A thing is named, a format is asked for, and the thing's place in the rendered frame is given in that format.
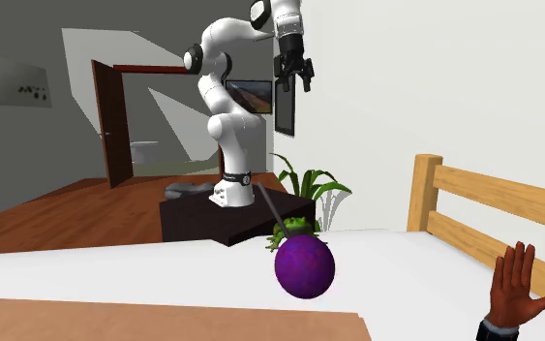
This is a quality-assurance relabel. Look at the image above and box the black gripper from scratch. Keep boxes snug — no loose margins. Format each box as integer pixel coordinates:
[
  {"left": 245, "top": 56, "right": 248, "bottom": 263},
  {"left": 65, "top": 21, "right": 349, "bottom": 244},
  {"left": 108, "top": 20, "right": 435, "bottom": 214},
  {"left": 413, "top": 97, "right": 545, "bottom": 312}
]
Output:
[{"left": 273, "top": 31, "right": 316, "bottom": 94}]

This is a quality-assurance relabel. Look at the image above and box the green plant in white vase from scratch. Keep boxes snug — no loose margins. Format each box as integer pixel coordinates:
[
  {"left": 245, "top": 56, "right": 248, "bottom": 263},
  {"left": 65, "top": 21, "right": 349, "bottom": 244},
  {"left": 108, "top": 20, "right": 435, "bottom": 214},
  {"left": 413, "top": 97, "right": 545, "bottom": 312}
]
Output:
[{"left": 269, "top": 152, "right": 354, "bottom": 233}]

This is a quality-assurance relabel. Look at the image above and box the green frog figure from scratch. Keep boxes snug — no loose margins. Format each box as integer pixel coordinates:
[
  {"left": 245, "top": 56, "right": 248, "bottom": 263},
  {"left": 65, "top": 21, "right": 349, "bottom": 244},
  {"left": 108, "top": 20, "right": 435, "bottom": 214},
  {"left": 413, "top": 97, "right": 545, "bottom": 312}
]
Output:
[{"left": 265, "top": 216, "right": 323, "bottom": 253}]

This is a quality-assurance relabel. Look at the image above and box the grey cushion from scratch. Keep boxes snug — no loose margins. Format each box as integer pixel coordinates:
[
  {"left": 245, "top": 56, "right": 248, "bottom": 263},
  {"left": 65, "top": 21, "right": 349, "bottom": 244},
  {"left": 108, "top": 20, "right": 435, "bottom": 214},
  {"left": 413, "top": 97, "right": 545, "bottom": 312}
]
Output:
[{"left": 164, "top": 180, "right": 217, "bottom": 201}]

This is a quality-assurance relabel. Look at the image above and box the dark robot stand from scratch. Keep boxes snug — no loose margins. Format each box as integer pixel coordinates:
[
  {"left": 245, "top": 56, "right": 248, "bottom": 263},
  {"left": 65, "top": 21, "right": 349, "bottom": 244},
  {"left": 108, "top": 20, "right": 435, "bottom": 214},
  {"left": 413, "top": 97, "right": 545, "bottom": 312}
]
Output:
[{"left": 160, "top": 185, "right": 318, "bottom": 248}]

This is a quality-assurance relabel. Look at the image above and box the brown wooden door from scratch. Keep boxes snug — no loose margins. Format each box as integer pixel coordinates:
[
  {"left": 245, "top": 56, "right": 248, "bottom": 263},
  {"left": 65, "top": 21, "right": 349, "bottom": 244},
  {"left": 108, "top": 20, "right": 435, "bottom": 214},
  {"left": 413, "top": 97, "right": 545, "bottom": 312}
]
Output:
[{"left": 90, "top": 59, "right": 135, "bottom": 191}]

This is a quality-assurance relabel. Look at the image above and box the purple ball with grey stick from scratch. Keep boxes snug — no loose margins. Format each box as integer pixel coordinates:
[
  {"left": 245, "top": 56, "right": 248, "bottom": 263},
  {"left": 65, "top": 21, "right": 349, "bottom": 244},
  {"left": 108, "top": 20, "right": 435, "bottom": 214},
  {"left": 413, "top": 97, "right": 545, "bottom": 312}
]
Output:
[{"left": 256, "top": 182, "right": 337, "bottom": 300}]

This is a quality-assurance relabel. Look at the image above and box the white bed with wooden headboard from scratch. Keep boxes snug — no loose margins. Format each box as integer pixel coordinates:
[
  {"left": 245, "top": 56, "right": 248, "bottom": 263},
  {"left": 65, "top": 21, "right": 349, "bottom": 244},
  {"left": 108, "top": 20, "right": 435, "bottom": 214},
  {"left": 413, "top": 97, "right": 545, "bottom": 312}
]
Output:
[{"left": 0, "top": 153, "right": 545, "bottom": 341}]

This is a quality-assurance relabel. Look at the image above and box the brown blanket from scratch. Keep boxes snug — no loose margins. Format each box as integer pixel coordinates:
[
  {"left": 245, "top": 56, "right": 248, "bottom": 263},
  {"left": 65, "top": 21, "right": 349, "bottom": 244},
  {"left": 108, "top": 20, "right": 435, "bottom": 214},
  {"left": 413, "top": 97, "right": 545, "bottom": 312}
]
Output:
[{"left": 0, "top": 297, "right": 373, "bottom": 341}]

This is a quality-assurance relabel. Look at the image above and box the brown hand figure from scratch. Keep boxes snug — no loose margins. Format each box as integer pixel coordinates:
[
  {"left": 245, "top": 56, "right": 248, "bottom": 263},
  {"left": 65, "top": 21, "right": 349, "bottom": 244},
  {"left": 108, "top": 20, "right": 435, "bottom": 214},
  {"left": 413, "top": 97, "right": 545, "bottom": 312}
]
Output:
[{"left": 474, "top": 240, "right": 545, "bottom": 341}]

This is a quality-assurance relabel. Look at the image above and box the black framed wall picture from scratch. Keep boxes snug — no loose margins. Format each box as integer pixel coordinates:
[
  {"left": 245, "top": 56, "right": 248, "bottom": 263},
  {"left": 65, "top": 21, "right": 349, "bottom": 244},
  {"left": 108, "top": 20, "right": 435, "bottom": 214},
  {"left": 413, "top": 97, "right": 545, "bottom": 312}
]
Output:
[{"left": 274, "top": 74, "right": 297, "bottom": 139}]

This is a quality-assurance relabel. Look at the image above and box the landscape wall picture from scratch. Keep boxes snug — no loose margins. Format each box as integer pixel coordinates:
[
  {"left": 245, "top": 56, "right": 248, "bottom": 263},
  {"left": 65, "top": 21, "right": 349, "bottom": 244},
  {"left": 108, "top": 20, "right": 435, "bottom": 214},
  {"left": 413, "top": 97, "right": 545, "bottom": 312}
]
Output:
[{"left": 224, "top": 78, "right": 274, "bottom": 116}]

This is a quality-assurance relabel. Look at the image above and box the grey wall picture with dots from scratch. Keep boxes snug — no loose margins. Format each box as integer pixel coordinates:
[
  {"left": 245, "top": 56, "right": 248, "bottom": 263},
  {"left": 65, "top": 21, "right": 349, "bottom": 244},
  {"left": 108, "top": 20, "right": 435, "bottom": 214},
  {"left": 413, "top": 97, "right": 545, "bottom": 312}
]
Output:
[{"left": 0, "top": 52, "right": 54, "bottom": 109}]

